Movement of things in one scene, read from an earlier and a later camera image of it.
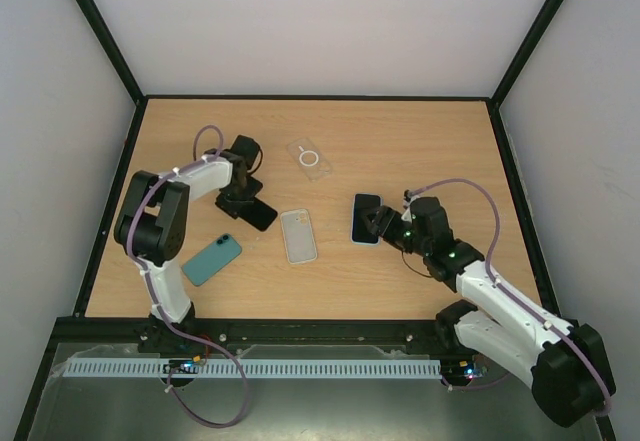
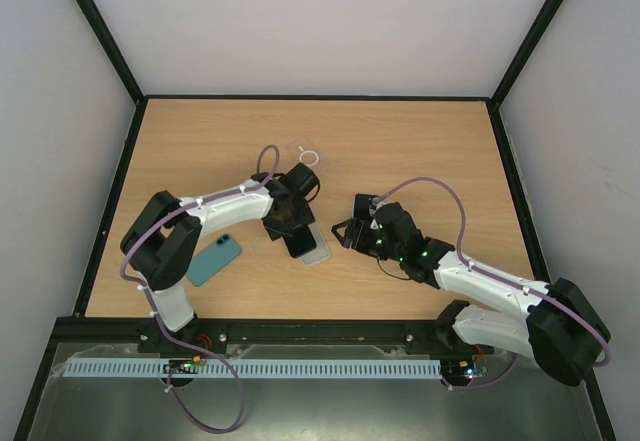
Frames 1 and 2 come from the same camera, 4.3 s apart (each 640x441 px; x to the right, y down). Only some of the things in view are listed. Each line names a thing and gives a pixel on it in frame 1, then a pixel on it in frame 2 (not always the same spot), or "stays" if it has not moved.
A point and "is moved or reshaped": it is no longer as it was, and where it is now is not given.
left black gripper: (255, 187) to (305, 216)
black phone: (257, 213) is moved or reshaped
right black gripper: (385, 222) to (361, 236)
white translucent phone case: (299, 242) to (321, 251)
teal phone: (211, 259) stays
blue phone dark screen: (362, 205) stays
